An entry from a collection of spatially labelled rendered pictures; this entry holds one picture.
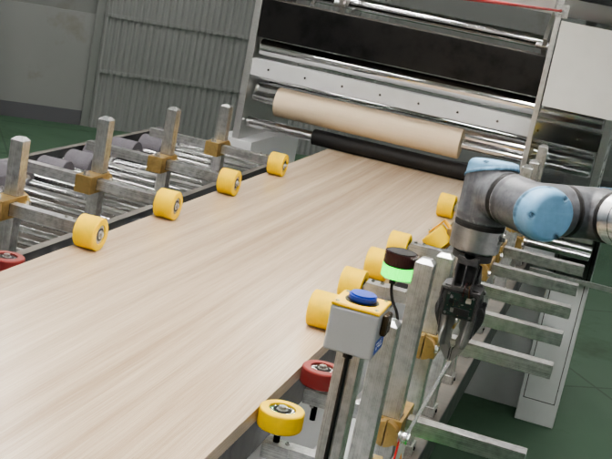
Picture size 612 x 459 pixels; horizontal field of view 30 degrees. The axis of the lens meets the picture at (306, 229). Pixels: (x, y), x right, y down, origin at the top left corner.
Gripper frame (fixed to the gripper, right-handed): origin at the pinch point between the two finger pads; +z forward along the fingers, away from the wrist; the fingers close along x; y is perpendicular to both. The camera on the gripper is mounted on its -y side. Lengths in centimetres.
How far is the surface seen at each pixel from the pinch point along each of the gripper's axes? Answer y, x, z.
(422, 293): 4.1, -7.0, -10.4
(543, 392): -252, 15, 86
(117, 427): 48, -43, 12
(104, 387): 35, -52, 12
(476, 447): -0.3, 8.8, 16.7
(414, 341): 4.0, -6.4, -1.4
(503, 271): -100, -1, 6
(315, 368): -1.2, -24.6, 11.0
